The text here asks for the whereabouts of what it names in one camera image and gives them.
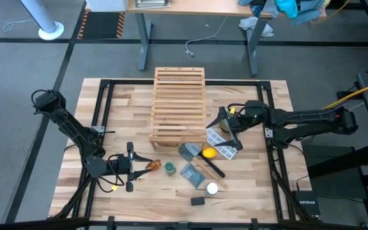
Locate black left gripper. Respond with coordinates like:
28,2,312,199
116,142,153,193

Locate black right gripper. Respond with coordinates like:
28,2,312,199
206,106,255,151

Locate green-lid spice jar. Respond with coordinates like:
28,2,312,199
164,161,178,177

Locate white-lid spice bottle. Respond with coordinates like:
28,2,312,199
204,181,219,196

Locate wooden slatted shelf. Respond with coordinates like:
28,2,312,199
148,66,208,151

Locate clear ice cube tray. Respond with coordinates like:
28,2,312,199
205,127,238,160

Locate yellow lemon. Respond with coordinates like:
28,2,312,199
201,147,217,160

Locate blue foil packet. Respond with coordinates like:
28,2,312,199
180,162,206,188

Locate white cloth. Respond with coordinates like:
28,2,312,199
238,16,274,38

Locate wooden desk grey legs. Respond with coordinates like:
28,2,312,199
84,0,328,77

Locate black hazard-striped mat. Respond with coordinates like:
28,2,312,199
77,11,126,40

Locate stack of papers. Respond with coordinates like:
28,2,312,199
134,0,171,10

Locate black side desk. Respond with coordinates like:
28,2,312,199
305,63,368,230

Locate white box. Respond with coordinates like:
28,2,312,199
84,0,129,13

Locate white tower fan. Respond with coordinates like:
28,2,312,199
18,0,65,41

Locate black cable with yellow tag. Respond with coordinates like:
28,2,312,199
227,102,255,121
96,153,130,194

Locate clear spatula black handle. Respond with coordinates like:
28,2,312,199
185,142,226,179

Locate grey spatula wooden handle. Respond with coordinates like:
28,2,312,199
178,142,227,189

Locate black metal table frame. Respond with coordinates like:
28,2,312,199
46,79,314,230

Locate grey cable with plug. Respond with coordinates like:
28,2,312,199
185,15,228,58

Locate black Netgear network switch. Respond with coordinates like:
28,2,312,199
291,190,321,217

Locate thick yellow cable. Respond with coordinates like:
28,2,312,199
323,77,368,111

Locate thin yellow cable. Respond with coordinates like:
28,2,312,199
310,0,351,25

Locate thin white cable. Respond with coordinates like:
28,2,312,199
0,19,35,32

